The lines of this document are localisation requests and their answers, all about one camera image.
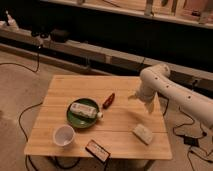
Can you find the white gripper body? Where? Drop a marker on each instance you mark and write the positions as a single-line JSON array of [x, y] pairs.
[[145, 93]]

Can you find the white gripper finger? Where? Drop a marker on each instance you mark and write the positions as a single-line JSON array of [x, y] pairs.
[[150, 106], [132, 97]]

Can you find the red pepper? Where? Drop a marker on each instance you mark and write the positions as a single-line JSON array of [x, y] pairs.
[[108, 101]]

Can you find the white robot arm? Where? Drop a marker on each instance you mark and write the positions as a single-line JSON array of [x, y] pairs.
[[155, 79]]

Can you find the white sponge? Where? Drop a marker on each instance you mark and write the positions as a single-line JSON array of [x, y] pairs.
[[143, 133]]

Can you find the black power adapter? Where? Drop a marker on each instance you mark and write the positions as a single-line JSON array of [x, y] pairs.
[[191, 141]]

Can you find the white plastic bottle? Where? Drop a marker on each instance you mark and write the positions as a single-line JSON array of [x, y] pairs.
[[85, 110]]

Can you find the green plate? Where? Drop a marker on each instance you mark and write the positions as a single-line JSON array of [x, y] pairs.
[[81, 122]]

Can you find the wooden table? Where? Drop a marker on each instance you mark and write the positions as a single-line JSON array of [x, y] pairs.
[[128, 129]]

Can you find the black rectangular box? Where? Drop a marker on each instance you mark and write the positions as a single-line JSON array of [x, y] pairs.
[[97, 151]]

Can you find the white cup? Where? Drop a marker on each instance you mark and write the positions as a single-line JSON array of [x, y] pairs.
[[63, 135]]

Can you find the black device on ledge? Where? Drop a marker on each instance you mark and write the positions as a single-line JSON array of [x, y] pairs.
[[59, 35]]

